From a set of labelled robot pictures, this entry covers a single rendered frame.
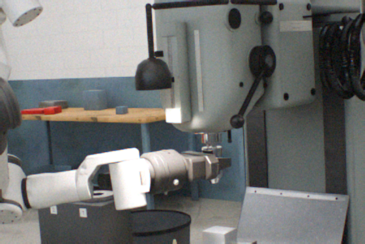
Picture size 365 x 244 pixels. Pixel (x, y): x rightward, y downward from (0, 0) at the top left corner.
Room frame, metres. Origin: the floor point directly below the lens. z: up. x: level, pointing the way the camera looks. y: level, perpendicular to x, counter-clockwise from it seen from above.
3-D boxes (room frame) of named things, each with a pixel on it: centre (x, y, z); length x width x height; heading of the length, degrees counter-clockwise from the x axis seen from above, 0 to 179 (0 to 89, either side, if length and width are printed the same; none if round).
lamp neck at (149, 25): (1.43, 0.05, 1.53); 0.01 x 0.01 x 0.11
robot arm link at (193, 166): (1.55, 0.00, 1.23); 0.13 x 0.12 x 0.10; 37
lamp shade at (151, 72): (1.43, 0.05, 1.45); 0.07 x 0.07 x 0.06
